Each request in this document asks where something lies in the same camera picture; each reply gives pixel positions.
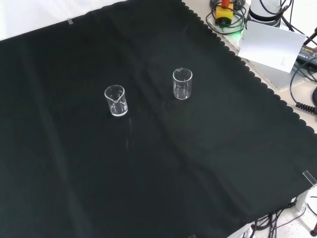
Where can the clear glass beaker with graduations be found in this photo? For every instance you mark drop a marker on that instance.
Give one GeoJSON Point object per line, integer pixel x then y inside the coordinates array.
{"type": "Point", "coordinates": [182, 85]}

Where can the clear glass beaker with spout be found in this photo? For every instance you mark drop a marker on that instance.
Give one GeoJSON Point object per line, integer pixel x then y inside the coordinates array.
{"type": "Point", "coordinates": [116, 102]}

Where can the black cloth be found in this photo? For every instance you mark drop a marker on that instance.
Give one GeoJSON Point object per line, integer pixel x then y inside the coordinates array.
{"type": "Point", "coordinates": [148, 161]}

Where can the clear tape piece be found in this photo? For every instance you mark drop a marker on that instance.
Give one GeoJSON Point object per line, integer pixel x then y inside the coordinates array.
{"type": "Point", "coordinates": [70, 21]}
{"type": "Point", "coordinates": [192, 236]}
{"type": "Point", "coordinates": [309, 177]}

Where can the yellow stop button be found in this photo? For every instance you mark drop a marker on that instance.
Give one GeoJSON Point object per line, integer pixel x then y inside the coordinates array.
{"type": "Point", "coordinates": [224, 13]}

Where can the pale board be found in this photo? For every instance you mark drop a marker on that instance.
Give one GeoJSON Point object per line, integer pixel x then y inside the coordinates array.
{"type": "Point", "coordinates": [270, 44]}

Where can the black power adapter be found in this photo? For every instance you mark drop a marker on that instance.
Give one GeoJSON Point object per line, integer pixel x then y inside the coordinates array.
{"type": "Point", "coordinates": [307, 53]}

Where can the black tripod leg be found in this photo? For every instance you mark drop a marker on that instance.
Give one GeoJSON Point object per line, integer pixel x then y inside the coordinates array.
{"type": "Point", "coordinates": [311, 37]}

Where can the grey metal base plate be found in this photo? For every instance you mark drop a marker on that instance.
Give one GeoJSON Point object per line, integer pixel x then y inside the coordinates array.
{"type": "Point", "coordinates": [277, 77]}

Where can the white bench leg bracket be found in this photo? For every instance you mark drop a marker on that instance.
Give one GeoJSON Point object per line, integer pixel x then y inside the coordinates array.
{"type": "Point", "coordinates": [303, 198]}

